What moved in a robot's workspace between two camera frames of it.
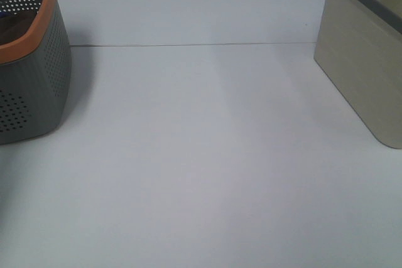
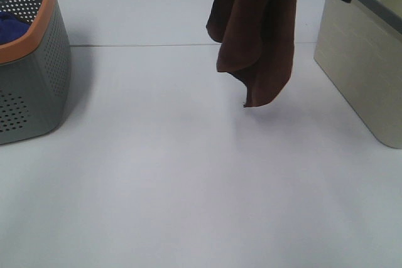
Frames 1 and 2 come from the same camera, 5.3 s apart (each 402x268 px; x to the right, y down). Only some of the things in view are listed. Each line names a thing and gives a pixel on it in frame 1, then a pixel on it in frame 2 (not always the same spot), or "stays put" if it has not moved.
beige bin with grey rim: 359,45 stays put
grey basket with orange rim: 36,70 stays put
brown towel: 14,26 → 252,15
